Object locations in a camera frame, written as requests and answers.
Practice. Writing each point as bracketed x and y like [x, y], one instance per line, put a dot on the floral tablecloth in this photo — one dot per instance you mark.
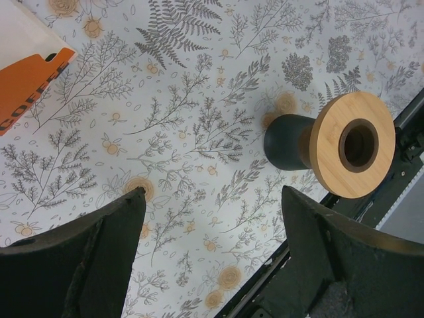
[175, 97]

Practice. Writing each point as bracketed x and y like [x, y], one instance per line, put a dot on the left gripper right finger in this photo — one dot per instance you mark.
[341, 267]

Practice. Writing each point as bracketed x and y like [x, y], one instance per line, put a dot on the orange coffee filter box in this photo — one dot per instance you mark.
[32, 56]

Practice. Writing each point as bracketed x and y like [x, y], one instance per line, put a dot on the white slotted cable duct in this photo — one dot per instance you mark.
[411, 197]

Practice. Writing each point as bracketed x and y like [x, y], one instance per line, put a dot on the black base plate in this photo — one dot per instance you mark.
[363, 157]

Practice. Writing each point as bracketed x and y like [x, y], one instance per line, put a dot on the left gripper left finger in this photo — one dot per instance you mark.
[79, 269]

